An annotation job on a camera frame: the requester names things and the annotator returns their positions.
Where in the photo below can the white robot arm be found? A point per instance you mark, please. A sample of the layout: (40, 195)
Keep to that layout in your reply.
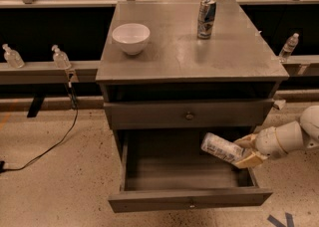
(309, 122)

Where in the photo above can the closed grey upper drawer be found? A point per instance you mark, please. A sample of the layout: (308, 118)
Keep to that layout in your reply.
(182, 114)

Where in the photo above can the grey metal rail bench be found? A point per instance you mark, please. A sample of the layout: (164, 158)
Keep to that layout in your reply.
(38, 81)

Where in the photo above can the grey drawer cabinet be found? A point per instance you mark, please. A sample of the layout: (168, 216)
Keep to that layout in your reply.
(234, 63)

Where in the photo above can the white ceramic bowl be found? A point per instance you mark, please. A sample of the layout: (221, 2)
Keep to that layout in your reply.
(132, 38)

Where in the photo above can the open grey lower drawer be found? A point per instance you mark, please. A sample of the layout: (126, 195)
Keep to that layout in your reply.
(165, 169)

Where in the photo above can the small water bottle right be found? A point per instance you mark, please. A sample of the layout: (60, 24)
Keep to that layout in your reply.
(288, 47)

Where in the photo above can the clear pump bottle far left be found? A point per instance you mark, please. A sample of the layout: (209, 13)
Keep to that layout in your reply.
(12, 57)

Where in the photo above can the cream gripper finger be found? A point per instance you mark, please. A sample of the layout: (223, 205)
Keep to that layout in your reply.
(253, 159)
(247, 141)

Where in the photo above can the clear plastic water bottle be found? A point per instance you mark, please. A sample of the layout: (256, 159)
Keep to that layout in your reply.
(222, 148)

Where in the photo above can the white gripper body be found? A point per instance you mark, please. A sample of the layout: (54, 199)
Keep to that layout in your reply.
(266, 141)

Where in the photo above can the blue silver drink can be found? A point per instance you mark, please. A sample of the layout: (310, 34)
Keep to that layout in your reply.
(206, 17)

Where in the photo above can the clear pump bottle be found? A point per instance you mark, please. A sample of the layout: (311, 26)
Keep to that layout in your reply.
(12, 57)
(60, 58)

